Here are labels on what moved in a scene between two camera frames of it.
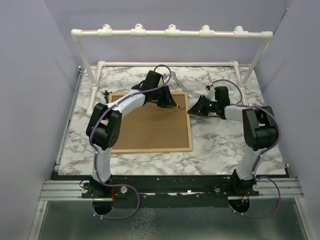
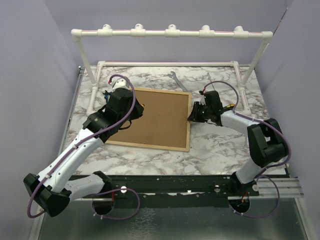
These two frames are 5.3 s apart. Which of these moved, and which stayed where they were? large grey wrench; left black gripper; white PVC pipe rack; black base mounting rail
Moved: left black gripper
Stayed: large grey wrench; black base mounting rail; white PVC pipe rack
